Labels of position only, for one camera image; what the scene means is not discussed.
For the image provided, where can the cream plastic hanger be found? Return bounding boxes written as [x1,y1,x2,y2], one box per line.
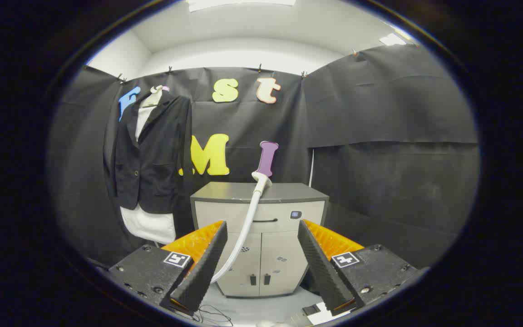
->
[143,85,164,109]

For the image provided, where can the row of black cloth clips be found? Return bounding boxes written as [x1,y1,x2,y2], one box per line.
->
[116,49,358,83]

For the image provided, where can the black suit jacket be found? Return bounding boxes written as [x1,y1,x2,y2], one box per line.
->
[104,91,194,215]

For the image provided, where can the thin black cables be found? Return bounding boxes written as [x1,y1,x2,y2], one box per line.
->
[192,303,233,327]

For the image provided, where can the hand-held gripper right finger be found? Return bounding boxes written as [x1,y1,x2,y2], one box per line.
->
[297,219,430,317]

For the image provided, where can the small ceiling light panel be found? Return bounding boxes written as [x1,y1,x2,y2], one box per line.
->
[379,33,407,46]

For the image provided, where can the white shirt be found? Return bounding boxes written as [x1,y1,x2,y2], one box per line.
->
[120,104,177,245]

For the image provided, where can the white garment steamer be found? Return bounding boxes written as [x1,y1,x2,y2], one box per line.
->
[210,172,273,284]

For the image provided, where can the black backdrop cloth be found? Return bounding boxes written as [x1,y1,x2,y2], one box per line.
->
[48,43,480,273]

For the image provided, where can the long ceiling light panel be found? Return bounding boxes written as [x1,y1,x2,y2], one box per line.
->
[187,0,296,12]

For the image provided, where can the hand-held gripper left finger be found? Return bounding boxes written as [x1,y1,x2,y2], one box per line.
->
[109,220,228,316]

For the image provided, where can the grey cabinet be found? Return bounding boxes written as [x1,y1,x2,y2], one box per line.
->
[190,182,329,298]

